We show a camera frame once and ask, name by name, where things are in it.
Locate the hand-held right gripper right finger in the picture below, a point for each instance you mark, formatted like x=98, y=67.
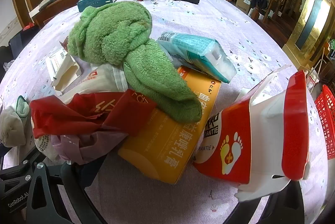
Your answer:
x=297, y=205

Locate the translucent pink plastic bag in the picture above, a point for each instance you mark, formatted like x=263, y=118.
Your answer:
x=86, y=148

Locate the red plastic bag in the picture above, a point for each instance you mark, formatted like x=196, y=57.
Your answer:
x=78, y=114

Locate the grey cloth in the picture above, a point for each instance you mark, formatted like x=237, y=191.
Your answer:
x=11, y=127

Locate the teal cloth piece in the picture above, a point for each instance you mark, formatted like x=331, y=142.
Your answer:
x=196, y=48

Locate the white packet red print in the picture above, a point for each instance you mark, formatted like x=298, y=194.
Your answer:
x=102, y=78

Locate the small white carton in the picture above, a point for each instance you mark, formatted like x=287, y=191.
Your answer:
x=62, y=69

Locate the red mesh basket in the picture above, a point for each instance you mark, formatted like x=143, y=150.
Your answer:
x=325, y=108

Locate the green towel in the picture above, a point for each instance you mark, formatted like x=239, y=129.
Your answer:
x=117, y=30

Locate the red white carton box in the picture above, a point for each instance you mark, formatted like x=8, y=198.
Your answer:
x=235, y=135

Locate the golden pillar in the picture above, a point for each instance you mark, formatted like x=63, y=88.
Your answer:
x=301, y=35

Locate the orange carton box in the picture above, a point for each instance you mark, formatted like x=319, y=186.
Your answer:
x=162, y=148

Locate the cardboard box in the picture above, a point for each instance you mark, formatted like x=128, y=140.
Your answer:
x=243, y=4

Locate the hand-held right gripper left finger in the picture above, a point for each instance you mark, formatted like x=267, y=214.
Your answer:
x=39, y=187

